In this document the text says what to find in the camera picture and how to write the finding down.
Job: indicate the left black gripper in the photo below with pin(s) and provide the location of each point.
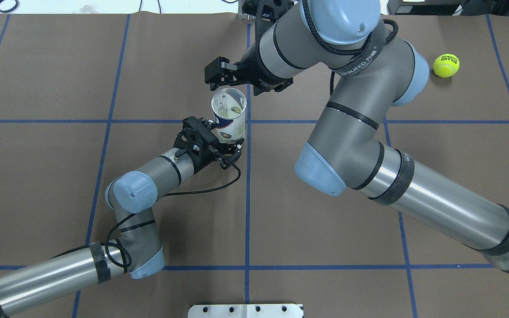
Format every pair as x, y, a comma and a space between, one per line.
213, 149

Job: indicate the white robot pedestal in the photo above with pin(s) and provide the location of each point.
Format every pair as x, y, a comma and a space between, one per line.
269, 310

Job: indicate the clear tennis ball can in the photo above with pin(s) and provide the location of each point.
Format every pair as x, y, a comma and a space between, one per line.
229, 107

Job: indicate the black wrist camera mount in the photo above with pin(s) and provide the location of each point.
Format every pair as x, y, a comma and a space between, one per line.
265, 13

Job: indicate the yellow tennis ball near desk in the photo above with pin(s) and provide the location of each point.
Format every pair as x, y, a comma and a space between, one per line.
446, 65

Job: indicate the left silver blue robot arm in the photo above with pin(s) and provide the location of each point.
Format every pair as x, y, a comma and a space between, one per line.
138, 250

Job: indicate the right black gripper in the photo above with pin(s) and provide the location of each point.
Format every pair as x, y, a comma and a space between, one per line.
251, 70

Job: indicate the black box with label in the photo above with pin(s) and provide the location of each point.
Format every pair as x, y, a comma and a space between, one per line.
423, 7

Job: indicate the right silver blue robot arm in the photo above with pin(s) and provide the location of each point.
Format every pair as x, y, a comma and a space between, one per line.
377, 70

